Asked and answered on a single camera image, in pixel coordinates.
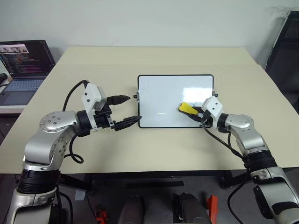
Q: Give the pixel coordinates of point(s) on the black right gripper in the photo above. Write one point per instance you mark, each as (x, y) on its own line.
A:
(207, 121)

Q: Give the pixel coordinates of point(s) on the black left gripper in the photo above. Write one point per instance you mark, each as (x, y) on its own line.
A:
(104, 120)

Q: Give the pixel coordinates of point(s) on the yellow whiteboard eraser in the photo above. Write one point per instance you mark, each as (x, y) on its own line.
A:
(186, 107)

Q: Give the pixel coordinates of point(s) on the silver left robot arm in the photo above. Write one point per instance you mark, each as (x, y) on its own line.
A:
(53, 121)

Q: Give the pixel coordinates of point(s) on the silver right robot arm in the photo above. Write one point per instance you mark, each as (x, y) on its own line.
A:
(243, 123)

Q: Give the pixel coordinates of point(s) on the black-framed small whiteboard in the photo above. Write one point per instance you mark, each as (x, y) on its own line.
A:
(163, 100)

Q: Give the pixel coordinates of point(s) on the orange plastic clamp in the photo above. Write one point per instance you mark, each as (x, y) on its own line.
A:
(213, 206)
(101, 217)

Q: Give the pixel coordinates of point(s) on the grey tape patch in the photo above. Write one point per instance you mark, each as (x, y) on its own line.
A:
(80, 195)

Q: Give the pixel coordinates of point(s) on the dark rounded shape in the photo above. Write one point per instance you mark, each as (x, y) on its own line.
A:
(194, 208)
(132, 210)

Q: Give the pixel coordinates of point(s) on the black office chair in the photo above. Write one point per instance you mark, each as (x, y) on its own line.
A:
(287, 58)

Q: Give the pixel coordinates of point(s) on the open laptop with blue keyboard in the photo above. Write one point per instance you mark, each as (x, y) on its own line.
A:
(25, 60)

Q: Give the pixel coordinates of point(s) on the small black object beside laptop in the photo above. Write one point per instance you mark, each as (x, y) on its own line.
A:
(3, 77)

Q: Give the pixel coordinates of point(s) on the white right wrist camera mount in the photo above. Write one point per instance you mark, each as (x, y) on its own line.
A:
(213, 106)

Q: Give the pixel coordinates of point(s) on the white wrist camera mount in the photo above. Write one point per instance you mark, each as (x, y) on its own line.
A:
(91, 93)
(213, 106)

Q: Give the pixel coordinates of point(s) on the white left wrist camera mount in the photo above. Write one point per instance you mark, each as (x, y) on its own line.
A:
(91, 93)

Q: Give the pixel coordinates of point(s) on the black table frame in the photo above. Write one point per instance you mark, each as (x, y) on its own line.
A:
(151, 175)

